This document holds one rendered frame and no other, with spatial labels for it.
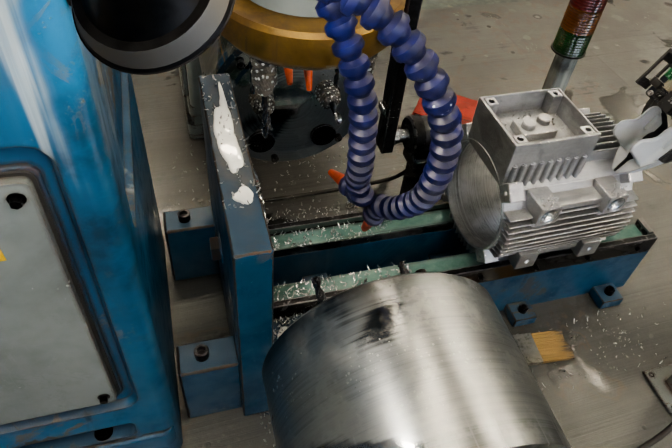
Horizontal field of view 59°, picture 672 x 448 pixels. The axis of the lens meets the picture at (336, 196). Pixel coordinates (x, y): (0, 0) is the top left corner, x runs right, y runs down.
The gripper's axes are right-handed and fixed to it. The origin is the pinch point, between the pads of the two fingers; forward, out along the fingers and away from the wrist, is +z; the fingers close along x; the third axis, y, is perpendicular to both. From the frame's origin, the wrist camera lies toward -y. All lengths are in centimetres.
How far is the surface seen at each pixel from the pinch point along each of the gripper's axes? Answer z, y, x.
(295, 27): 2, 52, 2
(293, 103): 23.6, 30.9, -26.6
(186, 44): -4, 66, 23
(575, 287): 21.3, -15.6, 1.2
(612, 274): 16.7, -20.1, 1.2
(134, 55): -3, 67, 23
